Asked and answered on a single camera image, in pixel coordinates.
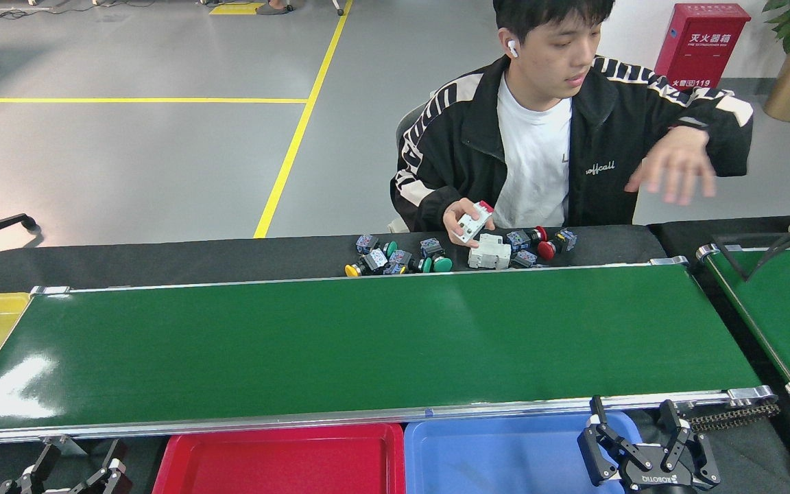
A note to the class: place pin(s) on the green push button switch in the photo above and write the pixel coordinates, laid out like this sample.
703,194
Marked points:
366,243
443,264
398,261

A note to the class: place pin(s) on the white earbud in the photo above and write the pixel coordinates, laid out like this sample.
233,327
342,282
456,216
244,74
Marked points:
512,48

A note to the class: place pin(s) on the red push button switch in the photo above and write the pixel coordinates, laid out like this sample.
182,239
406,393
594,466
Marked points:
518,241
546,251
524,259

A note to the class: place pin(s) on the person's right hand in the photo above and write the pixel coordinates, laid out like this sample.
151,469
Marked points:
455,223

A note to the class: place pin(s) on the green conveyor belt short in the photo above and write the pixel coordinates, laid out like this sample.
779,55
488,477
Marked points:
779,309

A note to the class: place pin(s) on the white circuit breaker red lever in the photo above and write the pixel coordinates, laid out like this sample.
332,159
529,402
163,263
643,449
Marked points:
472,225

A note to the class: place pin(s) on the black guide bar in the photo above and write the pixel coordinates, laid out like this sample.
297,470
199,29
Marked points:
731,264

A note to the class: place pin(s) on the red fire extinguisher box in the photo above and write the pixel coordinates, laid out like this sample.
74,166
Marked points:
703,48

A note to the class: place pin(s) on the pale grey chair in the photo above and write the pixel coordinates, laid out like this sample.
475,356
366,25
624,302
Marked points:
409,120

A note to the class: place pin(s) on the red tray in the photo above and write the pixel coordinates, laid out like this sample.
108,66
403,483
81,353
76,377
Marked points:
265,466

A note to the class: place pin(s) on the blue tray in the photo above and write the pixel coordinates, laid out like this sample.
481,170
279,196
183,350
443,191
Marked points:
491,460

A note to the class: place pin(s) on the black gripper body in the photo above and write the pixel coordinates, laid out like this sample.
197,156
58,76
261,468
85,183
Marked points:
659,477

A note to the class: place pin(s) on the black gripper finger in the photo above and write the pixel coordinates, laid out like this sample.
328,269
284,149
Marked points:
21,484
700,456
597,453
114,480

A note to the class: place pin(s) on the white wheeled stand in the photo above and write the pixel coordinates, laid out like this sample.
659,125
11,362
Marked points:
338,7

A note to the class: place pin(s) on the person's left hand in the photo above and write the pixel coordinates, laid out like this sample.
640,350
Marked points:
679,165

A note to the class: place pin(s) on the green conveyor belt long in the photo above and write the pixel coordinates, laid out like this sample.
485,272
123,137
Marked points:
299,343

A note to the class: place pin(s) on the person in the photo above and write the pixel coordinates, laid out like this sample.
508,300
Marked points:
539,151
271,9

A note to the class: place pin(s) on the black wristwatch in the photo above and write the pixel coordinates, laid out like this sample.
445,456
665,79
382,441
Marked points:
690,123

